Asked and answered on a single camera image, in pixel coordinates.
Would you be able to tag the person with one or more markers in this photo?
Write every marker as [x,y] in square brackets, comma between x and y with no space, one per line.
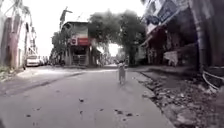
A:
[121,69]

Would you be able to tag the large dark tree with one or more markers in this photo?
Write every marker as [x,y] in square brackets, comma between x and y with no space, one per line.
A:
[116,31]

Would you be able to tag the building with red sign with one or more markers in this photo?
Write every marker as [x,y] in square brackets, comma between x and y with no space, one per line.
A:
[78,43]

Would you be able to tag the grey concrete road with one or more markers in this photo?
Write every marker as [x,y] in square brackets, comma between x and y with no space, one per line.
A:
[83,96]

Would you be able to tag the small green tree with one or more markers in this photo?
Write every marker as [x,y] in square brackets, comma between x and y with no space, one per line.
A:
[60,43]

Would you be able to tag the table with white cloth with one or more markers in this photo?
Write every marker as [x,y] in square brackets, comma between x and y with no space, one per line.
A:
[171,56]

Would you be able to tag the shop building with awning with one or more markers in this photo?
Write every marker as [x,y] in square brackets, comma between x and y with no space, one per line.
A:
[170,30]

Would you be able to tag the rubble dirt strip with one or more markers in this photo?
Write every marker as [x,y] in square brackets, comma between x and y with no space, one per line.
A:
[180,96]

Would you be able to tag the white car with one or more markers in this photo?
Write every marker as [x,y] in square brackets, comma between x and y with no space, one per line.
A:
[32,60]

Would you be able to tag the grey pole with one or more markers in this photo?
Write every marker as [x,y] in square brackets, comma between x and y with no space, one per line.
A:
[201,36]

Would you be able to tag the red brick wall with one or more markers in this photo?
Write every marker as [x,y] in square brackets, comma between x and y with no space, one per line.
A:
[12,46]

